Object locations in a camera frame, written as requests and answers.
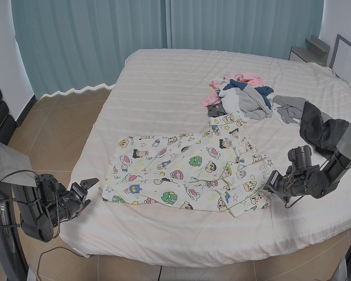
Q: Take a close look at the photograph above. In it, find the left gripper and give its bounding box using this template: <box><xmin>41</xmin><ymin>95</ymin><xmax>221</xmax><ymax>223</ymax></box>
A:
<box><xmin>58</xmin><ymin>178</ymin><xmax>99</xmax><ymax>220</ymax></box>

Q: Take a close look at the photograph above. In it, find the blue-green curtain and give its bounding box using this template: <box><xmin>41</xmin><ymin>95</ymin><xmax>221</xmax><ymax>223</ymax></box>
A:
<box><xmin>11</xmin><ymin>0</ymin><xmax>168</xmax><ymax>99</ymax></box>
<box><xmin>164</xmin><ymin>0</ymin><xmax>325</xmax><ymax>62</ymax></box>

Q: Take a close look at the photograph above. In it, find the pile of clothes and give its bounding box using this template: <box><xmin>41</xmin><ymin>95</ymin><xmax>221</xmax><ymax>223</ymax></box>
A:
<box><xmin>201</xmin><ymin>72</ymin><xmax>275</xmax><ymax>121</ymax></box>

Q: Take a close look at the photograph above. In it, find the grey bedside table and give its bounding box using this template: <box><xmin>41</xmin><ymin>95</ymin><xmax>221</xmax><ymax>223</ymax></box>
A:
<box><xmin>290</xmin><ymin>35</ymin><xmax>330</xmax><ymax>67</ymax></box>

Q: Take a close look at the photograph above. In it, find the grey garment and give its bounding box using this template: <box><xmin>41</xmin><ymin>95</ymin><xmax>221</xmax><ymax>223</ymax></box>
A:
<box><xmin>271</xmin><ymin>95</ymin><xmax>310</xmax><ymax>125</ymax></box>

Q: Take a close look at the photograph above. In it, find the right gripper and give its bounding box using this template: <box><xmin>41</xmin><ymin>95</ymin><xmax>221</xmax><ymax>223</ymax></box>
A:
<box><xmin>263</xmin><ymin>169</ymin><xmax>293</xmax><ymax>204</ymax></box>

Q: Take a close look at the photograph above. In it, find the black garment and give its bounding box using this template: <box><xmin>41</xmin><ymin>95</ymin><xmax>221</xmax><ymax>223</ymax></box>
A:
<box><xmin>299</xmin><ymin>101</ymin><xmax>351</xmax><ymax>157</ymax></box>

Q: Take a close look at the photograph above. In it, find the white printed pyjama top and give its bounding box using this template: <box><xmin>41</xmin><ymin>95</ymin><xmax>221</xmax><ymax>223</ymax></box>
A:
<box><xmin>98</xmin><ymin>113</ymin><xmax>275</xmax><ymax>218</ymax></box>

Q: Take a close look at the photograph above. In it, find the bed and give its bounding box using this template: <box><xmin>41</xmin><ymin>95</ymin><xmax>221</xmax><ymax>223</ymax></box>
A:
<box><xmin>60</xmin><ymin>32</ymin><xmax>351</xmax><ymax>264</ymax></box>

